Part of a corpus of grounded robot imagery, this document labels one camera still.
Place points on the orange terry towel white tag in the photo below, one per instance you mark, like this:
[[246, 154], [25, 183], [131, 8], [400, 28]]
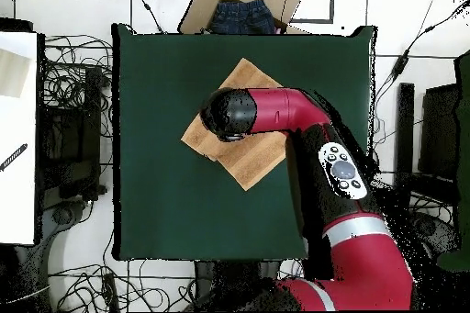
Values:
[[249, 162]]

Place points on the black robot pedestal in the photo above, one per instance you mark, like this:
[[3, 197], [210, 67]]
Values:
[[220, 280]]

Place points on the black floor frame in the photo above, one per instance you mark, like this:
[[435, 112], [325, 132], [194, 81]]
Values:
[[332, 1]]

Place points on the dark blue jeans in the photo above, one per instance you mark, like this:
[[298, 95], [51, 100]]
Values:
[[242, 17]]

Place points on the black equipment stand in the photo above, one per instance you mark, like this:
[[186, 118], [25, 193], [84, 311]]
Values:
[[69, 144]]

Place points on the beige paper sheet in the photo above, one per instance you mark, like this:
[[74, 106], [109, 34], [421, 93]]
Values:
[[13, 74]]

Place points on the brown cardboard box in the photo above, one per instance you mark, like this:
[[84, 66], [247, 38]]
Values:
[[200, 12]]

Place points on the dark green tablecloth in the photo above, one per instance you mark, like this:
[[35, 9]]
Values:
[[165, 210]]

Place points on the white side table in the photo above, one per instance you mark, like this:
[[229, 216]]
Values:
[[18, 199]]

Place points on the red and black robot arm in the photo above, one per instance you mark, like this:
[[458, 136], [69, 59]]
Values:
[[286, 111]]

